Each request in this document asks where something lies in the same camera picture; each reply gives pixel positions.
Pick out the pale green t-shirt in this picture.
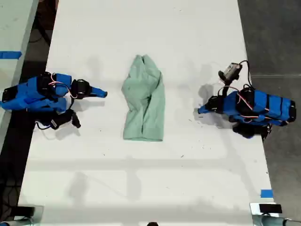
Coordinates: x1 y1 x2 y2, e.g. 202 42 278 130
121 54 166 143

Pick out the long blue tape strip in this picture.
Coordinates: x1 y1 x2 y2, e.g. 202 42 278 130
0 50 23 60

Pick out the short blue tape piece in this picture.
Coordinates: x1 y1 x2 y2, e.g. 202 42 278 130
260 189 274 199

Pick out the white metal plate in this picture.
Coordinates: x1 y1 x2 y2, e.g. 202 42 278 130
249 202 283 216

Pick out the small black box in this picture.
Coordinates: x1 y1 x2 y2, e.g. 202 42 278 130
259 203 283 215

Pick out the grey metal tube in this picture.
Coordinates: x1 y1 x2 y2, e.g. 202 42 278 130
252 214 301 226

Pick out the black camera stalk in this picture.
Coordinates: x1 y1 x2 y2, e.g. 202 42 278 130
217 80 234 97

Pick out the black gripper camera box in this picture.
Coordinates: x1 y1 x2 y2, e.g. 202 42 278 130
50 109 82 130

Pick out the grey gripper camera box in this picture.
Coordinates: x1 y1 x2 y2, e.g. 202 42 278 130
218 62 244 84

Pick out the black camera cable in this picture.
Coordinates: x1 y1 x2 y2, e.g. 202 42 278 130
238 60 254 89
34 120 54 130

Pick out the black floor cable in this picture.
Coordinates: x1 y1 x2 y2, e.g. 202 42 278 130
28 22 52 47

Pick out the grey metal bracket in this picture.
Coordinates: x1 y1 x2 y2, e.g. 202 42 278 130
17 205 45 222

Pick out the black box on bracket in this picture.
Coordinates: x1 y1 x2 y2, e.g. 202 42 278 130
13 205 36 218

